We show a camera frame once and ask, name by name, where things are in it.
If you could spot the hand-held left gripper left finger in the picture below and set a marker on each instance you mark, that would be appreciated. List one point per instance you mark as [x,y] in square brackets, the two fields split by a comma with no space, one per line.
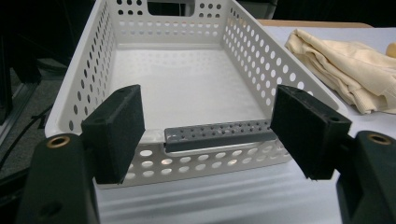
[113,133]

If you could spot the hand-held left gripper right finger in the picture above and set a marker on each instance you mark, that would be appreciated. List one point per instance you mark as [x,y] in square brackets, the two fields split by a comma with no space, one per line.
[308,130]

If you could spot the cream cloth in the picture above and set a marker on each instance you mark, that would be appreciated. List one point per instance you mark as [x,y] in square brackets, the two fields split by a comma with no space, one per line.
[342,65]

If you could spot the white perforated plastic basket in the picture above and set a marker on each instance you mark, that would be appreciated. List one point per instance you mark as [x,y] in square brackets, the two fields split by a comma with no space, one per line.
[186,87]

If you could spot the white paper sheet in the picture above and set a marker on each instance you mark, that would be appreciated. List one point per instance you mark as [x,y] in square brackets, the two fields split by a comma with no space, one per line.
[218,199]

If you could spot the small yellow object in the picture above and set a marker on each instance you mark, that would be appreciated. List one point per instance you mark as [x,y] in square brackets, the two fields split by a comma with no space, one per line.
[391,49]

